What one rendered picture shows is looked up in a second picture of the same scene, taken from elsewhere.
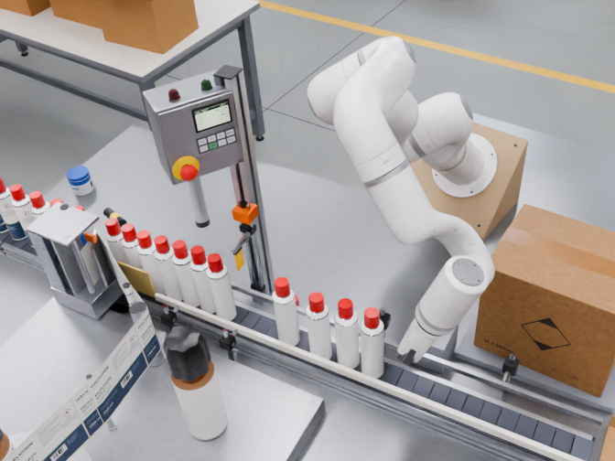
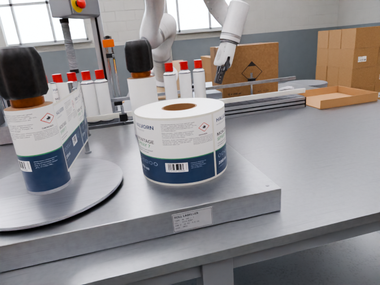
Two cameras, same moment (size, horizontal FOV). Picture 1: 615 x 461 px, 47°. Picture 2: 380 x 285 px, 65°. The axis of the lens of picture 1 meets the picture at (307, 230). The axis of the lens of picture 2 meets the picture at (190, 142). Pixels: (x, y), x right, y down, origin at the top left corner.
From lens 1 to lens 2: 1.35 m
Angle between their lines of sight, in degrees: 44
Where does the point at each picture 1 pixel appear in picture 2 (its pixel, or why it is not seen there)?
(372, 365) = (203, 95)
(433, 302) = (232, 20)
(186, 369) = (147, 54)
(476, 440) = (262, 104)
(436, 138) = (168, 27)
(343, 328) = (187, 74)
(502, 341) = (236, 89)
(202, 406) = (155, 96)
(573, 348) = (263, 72)
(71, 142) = not seen: outside the picture
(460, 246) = (224, 10)
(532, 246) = not seen: hidden behind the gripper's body
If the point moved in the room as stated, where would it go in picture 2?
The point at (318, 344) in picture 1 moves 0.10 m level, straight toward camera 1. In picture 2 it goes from (175, 95) to (192, 96)
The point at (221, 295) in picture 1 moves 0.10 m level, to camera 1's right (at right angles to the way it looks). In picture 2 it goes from (107, 96) to (128, 92)
